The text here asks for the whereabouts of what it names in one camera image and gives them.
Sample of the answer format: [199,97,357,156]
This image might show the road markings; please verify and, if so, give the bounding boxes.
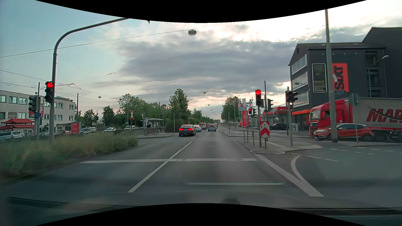
[79,141,402,198]

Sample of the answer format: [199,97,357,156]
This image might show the red pagoda roof shelter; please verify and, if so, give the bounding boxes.
[0,118,35,135]

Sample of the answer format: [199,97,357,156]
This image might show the row of parked cars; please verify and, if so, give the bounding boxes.
[0,125,137,141]

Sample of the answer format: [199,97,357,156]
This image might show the traffic light with chevron sign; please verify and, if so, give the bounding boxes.
[255,89,271,150]

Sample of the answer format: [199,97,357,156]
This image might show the road sign seen from behind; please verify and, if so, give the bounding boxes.
[348,93,360,143]

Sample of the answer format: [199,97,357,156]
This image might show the grass verge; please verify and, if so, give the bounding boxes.
[0,133,139,180]

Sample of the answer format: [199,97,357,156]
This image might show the traffic light on grey post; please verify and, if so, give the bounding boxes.
[285,87,298,146]

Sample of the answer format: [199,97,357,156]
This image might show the kerbed traffic island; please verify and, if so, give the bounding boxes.
[236,138,323,155]

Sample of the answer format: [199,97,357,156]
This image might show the red car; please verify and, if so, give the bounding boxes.
[313,123,375,142]

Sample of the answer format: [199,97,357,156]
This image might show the dark grey building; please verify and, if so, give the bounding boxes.
[288,27,402,132]

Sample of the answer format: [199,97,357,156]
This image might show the red lorry with white trailer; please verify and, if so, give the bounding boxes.
[308,97,402,142]

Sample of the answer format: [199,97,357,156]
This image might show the group of trees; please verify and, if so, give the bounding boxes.
[221,96,241,123]

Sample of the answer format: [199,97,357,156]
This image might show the dark saloon car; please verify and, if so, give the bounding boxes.
[179,124,196,137]

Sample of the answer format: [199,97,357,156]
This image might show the overhead wires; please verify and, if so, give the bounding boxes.
[0,24,327,104]

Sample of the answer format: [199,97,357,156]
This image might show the pavement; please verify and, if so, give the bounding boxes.
[224,127,402,147]

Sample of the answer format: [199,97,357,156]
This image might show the traffic light on short post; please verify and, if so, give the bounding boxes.
[28,82,43,140]

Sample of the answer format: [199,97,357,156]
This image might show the grey asphalt road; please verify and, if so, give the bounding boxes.
[0,123,402,209]

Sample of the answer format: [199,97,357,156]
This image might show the low red-fronted building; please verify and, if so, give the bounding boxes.
[266,106,290,126]

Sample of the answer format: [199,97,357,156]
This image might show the pale office building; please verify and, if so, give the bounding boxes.
[0,90,76,132]

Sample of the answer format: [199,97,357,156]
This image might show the tall grey pole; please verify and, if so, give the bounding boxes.
[324,9,338,143]

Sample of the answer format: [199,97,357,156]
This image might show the traffic light on curved mast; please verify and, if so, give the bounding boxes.
[44,18,129,142]

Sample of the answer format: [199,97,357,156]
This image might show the metal railing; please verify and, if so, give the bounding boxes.
[243,129,261,147]

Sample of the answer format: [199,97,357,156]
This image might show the car's own bonnet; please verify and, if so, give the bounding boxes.
[6,196,402,226]

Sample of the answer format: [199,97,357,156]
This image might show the row of trees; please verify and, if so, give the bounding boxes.
[77,88,215,132]

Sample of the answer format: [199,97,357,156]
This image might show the queue of cars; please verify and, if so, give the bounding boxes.
[193,122,218,132]

